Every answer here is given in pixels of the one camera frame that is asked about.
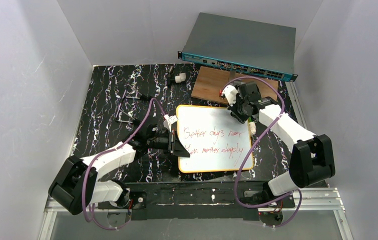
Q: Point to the yellow-framed whiteboard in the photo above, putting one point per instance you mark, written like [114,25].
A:
[216,141]

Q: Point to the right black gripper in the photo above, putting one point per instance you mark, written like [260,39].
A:
[238,108]

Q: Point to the aluminium frame rail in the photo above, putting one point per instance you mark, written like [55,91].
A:
[207,214]

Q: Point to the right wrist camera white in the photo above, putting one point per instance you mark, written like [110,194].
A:
[230,94]

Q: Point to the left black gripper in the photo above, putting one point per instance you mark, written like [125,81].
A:
[171,142]

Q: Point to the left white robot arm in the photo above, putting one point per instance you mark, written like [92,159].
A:
[78,183]

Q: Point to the teal network switch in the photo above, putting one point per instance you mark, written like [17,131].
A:
[249,47]

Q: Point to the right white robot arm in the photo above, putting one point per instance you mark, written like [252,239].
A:
[312,157]

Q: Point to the wooden board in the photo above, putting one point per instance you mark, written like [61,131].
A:
[210,81]

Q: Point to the black and white marker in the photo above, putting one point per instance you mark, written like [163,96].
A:
[170,78]

